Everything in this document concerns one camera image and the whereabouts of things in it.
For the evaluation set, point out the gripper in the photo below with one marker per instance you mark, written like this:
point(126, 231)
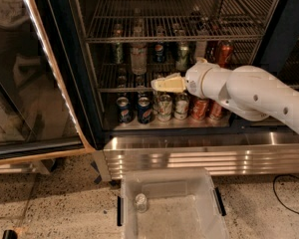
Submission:
point(196, 80)

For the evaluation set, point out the clear plastic water bottle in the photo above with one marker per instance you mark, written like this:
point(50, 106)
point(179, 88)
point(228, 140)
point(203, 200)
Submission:
point(139, 49)

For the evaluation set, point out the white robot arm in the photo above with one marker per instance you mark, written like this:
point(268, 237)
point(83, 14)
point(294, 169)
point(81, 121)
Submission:
point(250, 92)

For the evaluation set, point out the green soda can middle shelf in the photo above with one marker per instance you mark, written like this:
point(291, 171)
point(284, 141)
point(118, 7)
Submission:
point(182, 56)

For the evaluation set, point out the blue Pepsi can middle shelf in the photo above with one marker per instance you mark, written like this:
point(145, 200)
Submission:
point(159, 52)

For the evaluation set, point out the white can middle shelf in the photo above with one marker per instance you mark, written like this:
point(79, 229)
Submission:
point(200, 49)

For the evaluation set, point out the red soda can middle shelf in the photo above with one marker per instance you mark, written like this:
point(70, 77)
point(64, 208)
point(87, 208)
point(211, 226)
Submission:
point(224, 52)

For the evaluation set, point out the green bottle middle shelf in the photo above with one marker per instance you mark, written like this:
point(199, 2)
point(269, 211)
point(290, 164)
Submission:
point(118, 50)

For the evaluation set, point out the stainless steel fridge base grille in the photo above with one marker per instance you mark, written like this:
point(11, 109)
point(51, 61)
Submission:
point(220, 154)

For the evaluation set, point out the glass fridge door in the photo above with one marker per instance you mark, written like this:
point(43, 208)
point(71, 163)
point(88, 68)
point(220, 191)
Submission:
point(37, 119)

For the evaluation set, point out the white green soda can right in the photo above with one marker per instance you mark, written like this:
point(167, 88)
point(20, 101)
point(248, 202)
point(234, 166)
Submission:
point(181, 106)

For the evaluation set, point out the white green soda can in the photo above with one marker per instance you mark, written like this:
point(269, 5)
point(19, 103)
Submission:
point(181, 106)
point(164, 107)

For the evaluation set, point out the white green soda can left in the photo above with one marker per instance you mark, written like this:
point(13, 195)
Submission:
point(164, 107)

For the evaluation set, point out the orange soda can left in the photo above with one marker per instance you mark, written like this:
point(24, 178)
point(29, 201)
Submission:
point(199, 108)

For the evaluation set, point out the orange soda can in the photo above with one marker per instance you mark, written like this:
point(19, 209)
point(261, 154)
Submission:
point(216, 111)
point(199, 108)

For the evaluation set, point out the blue Pepsi can right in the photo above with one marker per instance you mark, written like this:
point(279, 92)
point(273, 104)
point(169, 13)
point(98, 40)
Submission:
point(144, 110)

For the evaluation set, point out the blue pepsi can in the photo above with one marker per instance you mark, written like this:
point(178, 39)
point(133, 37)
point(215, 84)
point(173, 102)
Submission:
point(124, 110)
point(144, 110)

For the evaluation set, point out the orange soda can right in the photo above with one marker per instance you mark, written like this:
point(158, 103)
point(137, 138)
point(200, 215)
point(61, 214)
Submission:
point(216, 111)

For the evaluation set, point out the blue Pepsi can left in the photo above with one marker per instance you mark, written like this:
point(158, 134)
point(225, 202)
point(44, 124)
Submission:
point(124, 110)

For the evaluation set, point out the clear plastic storage bin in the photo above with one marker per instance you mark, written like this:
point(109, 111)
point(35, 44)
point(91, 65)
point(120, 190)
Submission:
point(183, 203)

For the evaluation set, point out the small clear cup in bin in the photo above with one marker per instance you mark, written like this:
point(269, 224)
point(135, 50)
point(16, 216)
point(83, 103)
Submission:
point(141, 203)

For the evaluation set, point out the black round object on floor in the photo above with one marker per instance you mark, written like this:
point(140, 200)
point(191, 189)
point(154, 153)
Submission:
point(10, 234)

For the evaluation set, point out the middle wire fridge shelf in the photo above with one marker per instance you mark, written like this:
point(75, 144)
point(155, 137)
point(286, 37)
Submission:
point(115, 78)

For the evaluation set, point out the wire fridge shelf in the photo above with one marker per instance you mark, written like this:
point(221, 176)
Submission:
point(115, 78)
point(181, 19)

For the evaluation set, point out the upper wire fridge shelf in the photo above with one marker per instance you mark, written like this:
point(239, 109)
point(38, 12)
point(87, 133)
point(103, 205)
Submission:
point(181, 19)

